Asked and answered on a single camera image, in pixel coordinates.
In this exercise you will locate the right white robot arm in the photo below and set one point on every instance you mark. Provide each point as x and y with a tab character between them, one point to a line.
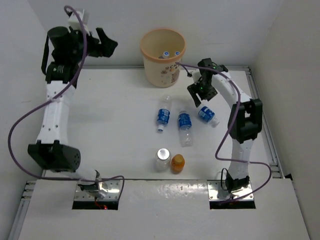
245	121

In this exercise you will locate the blue label bottle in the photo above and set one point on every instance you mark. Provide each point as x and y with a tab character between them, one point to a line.
164	113
165	55
207	115
185	128

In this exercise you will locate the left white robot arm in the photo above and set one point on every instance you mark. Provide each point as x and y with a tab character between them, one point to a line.
51	150

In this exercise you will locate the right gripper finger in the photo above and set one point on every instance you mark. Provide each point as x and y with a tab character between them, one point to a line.
210	94
193	90

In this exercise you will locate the orange juice bottle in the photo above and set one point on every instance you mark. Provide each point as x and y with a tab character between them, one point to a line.
177	164

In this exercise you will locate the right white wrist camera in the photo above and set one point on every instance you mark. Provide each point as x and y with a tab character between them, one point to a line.
196	76

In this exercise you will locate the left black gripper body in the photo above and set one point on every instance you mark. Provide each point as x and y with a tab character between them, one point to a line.
76	54

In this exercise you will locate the metal base plate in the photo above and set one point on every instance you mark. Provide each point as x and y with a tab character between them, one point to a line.
106	191
216	193

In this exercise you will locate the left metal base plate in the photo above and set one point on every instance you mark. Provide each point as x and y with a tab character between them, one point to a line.
106	191

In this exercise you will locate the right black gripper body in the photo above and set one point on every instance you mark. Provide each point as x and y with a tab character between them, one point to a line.
203	89

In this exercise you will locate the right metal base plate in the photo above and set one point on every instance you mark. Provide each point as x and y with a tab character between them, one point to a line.
216	193

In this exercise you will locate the beige plastic waste bin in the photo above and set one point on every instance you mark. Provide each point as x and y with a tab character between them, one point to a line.
162	73

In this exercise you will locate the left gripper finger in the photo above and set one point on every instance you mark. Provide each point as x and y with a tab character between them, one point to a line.
104	40
106	49

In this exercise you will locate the clear jar white lid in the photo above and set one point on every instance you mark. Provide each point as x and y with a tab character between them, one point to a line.
162	159

